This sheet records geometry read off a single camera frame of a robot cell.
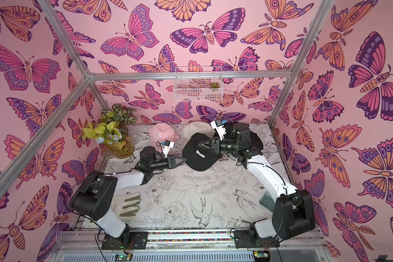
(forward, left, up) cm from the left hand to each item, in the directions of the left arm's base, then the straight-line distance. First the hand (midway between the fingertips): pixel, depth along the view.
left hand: (187, 160), depth 84 cm
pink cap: (+24, +19, -4) cm, 31 cm away
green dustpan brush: (-16, -42, -14) cm, 47 cm away
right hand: (0, -8, +14) cm, 16 cm away
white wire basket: (+40, -6, +19) cm, 45 cm away
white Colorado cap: (+28, -1, -5) cm, 29 cm away
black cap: (0, -6, +3) cm, 6 cm away
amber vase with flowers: (+14, +40, +8) cm, 43 cm away
